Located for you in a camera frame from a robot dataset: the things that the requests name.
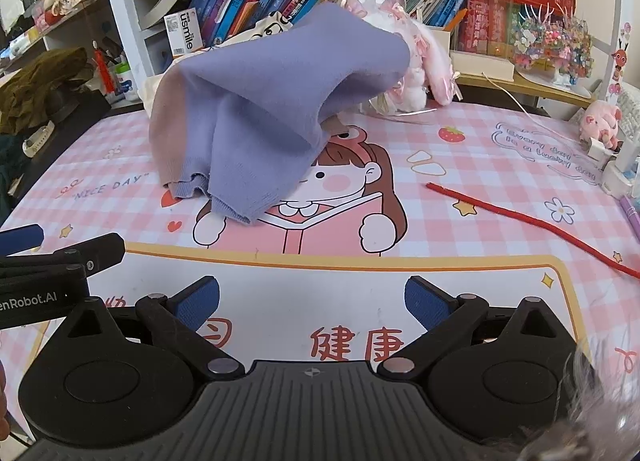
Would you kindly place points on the white pen holder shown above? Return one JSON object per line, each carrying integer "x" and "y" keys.
{"x": 125, "y": 86}

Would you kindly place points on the pink white bunny plush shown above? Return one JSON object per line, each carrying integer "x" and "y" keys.
{"x": 430, "y": 56}

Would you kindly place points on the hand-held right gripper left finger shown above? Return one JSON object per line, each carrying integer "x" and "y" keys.
{"x": 200, "y": 303}

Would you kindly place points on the dark green cloth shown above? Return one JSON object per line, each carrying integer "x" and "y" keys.
{"x": 7, "y": 166}

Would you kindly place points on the white wristwatch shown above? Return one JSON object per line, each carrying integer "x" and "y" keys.
{"x": 30, "y": 143}

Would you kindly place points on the red tassel pendant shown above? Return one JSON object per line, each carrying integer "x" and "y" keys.
{"x": 102, "y": 71}

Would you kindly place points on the colourful bead flower ornament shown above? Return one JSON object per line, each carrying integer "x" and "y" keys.
{"x": 550, "y": 41}

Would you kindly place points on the pink cartoon printed desk mat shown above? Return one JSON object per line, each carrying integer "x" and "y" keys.
{"x": 475, "y": 221}

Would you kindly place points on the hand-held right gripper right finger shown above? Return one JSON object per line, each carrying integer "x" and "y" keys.
{"x": 425, "y": 303}

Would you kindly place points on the purple and pink sweater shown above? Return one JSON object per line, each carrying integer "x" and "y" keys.
{"x": 250, "y": 106}

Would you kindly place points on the purple marker pen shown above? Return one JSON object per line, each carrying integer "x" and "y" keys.
{"x": 631, "y": 211}

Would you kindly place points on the small pink pig plush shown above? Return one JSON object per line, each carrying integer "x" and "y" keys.
{"x": 600, "y": 121}

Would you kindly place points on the white printed box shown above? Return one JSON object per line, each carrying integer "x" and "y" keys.
{"x": 182, "y": 31}

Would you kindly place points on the red pipe cleaner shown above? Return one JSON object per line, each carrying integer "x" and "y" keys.
{"x": 470, "y": 198}

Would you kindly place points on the white plastic box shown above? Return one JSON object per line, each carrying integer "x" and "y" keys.
{"x": 620, "y": 171}

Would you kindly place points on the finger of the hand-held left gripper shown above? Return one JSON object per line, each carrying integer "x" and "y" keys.
{"x": 100, "y": 251}
{"x": 20, "y": 238}

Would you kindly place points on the cream tote bag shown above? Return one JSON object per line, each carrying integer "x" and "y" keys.
{"x": 265, "y": 31}

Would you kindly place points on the grey fuzzy sleeve cuff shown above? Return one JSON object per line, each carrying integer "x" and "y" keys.
{"x": 610, "y": 421}

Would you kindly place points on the olive green jacket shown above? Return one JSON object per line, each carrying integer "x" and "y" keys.
{"x": 35, "y": 86}

